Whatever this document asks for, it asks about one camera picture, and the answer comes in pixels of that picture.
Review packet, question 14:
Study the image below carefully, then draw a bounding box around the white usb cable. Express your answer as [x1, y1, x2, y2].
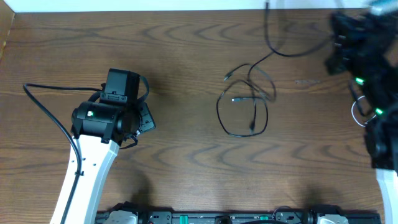
[350, 95, 377, 128]

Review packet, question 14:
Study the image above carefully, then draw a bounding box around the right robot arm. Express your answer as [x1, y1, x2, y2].
[325, 12, 397, 223]

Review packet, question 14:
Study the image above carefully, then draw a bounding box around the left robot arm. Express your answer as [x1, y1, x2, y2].
[51, 101, 155, 223]

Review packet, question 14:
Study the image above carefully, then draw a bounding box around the cardboard box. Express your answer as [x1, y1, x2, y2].
[0, 0, 15, 58]

